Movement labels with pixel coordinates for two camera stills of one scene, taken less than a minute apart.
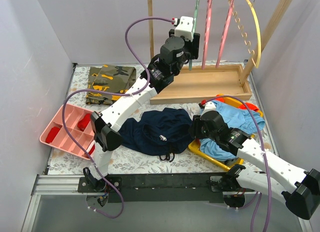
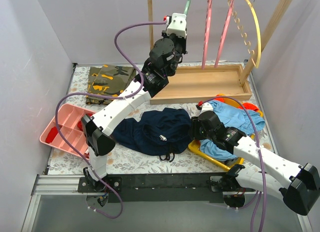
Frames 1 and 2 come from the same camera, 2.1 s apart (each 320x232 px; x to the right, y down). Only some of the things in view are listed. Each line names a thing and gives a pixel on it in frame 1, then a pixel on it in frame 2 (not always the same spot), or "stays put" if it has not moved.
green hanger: [197, 0] → [187, 4]
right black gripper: [196, 127] stays put
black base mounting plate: [160, 188] stays put
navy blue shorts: [159, 132] stays put
